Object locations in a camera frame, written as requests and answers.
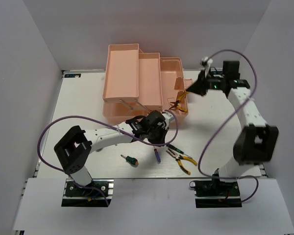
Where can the yellow needle-nose pliers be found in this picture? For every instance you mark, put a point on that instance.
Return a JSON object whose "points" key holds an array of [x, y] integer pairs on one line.
{"points": [[178, 158]]}

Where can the green orange-capped stubby screwdriver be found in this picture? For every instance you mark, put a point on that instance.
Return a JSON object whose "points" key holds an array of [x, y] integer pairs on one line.
{"points": [[132, 161]]}

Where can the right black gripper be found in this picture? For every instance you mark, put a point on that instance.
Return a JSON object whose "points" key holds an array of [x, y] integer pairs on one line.
{"points": [[199, 86]]}

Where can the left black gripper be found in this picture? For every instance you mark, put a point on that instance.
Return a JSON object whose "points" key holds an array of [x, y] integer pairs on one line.
{"points": [[161, 139]]}

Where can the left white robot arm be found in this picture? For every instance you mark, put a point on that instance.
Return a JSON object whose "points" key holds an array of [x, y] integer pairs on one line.
{"points": [[77, 144]]}

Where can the yellow cutting pliers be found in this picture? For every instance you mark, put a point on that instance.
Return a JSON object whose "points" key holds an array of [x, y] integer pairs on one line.
{"points": [[177, 103]]}

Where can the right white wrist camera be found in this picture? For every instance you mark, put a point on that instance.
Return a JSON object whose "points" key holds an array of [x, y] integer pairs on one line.
{"points": [[206, 62]]}

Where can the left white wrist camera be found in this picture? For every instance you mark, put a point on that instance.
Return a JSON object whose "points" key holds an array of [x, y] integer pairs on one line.
{"points": [[170, 120]]}

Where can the long blue-handled screwdriver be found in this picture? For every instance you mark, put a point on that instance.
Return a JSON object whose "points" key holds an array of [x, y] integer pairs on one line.
{"points": [[157, 155]]}

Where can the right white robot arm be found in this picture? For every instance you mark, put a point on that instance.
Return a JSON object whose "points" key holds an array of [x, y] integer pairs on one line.
{"points": [[256, 142]]}

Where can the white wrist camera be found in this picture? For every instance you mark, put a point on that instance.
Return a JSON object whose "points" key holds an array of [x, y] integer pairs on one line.
{"points": [[206, 62], [170, 120]]}

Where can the black green precision screwdriver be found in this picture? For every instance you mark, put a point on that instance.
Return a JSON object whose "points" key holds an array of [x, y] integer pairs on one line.
{"points": [[170, 146]]}

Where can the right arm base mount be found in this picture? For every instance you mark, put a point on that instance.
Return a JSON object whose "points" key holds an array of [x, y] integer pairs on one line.
{"points": [[216, 194]]}

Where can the pink plastic toolbox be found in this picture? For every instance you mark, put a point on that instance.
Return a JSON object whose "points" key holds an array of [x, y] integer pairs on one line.
{"points": [[138, 82]]}

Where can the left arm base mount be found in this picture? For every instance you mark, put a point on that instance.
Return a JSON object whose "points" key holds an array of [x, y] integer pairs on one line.
{"points": [[98, 196]]}

